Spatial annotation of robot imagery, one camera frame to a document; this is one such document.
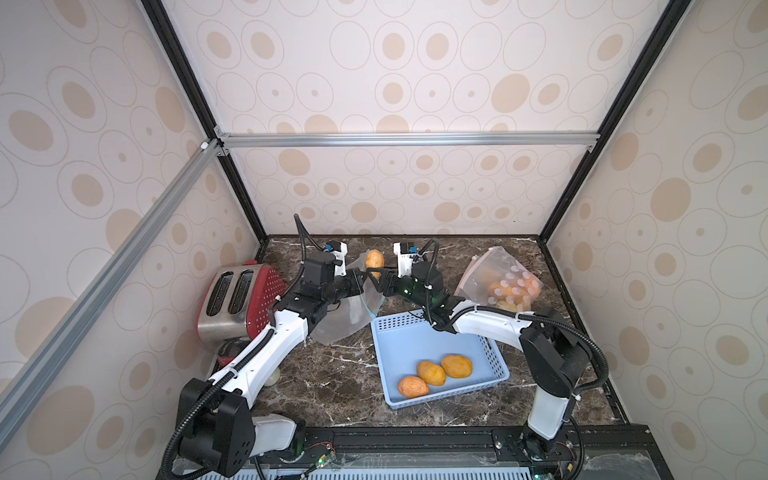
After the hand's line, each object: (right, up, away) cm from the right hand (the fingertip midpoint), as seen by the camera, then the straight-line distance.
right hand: (384, 266), depth 84 cm
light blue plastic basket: (+9, -27, +1) cm, 29 cm away
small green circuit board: (-15, -46, -13) cm, 50 cm away
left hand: (-2, -1, -5) cm, 5 cm away
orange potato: (-2, +2, -4) cm, 5 cm away
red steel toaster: (-40, -9, -2) cm, 41 cm away
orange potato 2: (+20, -27, -2) cm, 34 cm away
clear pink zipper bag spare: (+37, -4, +16) cm, 40 cm away
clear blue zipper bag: (-12, -16, +3) cm, 20 cm away
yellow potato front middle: (+13, -29, -4) cm, 32 cm away
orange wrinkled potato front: (+7, -31, -6) cm, 33 cm away
